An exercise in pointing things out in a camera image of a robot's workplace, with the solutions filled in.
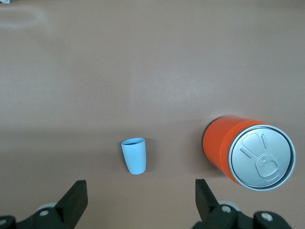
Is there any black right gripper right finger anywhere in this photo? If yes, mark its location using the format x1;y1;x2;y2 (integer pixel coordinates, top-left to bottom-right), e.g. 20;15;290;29
194;178;294;229

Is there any light blue plastic cup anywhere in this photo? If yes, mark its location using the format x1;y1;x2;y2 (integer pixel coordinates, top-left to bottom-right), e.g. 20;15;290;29
121;137;146;176

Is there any orange can-shaped container, grey lid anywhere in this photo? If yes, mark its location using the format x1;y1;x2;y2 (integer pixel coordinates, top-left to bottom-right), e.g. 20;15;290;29
202;116;297;192

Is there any brown table mat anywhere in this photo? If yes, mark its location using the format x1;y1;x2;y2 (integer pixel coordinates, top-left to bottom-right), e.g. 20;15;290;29
0;0;305;229

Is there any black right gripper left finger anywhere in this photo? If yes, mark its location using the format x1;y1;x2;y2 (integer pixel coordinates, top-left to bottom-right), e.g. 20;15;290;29
0;180;89;229

